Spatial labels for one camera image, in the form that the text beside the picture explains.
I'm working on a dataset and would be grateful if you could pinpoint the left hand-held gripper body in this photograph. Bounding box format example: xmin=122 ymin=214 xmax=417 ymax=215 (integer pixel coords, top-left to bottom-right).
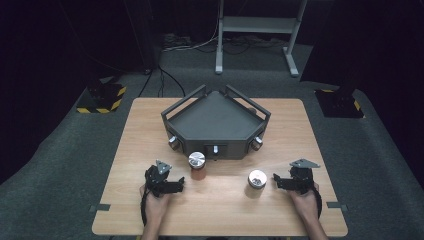
xmin=144 ymin=159 xmax=173 ymax=198

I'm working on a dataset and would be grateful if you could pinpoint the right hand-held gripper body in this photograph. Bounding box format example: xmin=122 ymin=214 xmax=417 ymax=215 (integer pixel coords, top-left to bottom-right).
xmin=289 ymin=158 xmax=321 ymax=195

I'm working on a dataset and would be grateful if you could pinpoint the brown spice jar silver lid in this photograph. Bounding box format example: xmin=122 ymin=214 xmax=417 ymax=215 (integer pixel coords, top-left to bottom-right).
xmin=246 ymin=169 xmax=268 ymax=200

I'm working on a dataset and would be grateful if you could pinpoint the red spice jar silver lid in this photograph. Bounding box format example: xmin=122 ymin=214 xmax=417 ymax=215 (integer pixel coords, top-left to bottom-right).
xmin=188 ymin=151 xmax=207 ymax=181

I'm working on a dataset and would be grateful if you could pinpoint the dark grey corner rack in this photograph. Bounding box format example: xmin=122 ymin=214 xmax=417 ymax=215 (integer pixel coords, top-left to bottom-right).
xmin=160 ymin=84 xmax=272 ymax=161

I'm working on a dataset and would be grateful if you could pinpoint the person's left hand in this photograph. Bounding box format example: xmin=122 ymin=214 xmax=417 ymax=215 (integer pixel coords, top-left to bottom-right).
xmin=139 ymin=186 xmax=173 ymax=225

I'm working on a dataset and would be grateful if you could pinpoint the person's right hand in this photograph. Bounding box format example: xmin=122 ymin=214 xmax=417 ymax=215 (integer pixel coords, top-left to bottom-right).
xmin=288 ymin=184 xmax=319 ymax=221

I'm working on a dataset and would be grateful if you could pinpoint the grey tape strip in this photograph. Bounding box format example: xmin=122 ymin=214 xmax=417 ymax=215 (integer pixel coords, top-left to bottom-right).
xmin=326 ymin=201 xmax=349 ymax=212
xmin=88 ymin=203 xmax=111 ymax=213

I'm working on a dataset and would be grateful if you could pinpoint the yellow black striped stand base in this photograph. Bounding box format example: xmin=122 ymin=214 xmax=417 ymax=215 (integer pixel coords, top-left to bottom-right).
xmin=76 ymin=82 xmax=128 ymax=115
xmin=314 ymin=87 xmax=366 ymax=119

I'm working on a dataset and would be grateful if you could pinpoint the white metal stand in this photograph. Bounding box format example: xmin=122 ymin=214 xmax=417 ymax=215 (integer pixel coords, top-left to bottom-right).
xmin=214 ymin=0 xmax=309 ymax=78

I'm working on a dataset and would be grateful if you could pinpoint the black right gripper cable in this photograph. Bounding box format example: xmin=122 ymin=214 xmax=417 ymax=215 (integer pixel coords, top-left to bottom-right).
xmin=313 ymin=185 xmax=323 ymax=219

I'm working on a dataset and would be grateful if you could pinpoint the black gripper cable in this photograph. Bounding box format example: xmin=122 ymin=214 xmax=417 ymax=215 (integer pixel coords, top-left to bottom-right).
xmin=313 ymin=185 xmax=323 ymax=219
xmin=140 ymin=188 xmax=150 ymax=228

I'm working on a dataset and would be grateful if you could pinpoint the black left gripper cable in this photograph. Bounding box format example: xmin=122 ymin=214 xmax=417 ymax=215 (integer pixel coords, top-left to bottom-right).
xmin=140 ymin=188 xmax=150 ymax=228

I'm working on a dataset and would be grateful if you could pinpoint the black floor cable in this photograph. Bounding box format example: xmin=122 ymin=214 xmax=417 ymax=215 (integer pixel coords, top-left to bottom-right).
xmin=138 ymin=64 xmax=186 ymax=98

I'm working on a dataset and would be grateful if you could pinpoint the white floor cable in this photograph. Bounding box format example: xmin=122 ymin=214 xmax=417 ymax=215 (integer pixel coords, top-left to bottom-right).
xmin=162 ymin=18 xmax=220 ymax=53

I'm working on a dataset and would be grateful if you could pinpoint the black cable bundle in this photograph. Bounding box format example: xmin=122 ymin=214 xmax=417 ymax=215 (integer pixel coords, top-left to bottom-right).
xmin=222 ymin=35 xmax=288 ymax=56

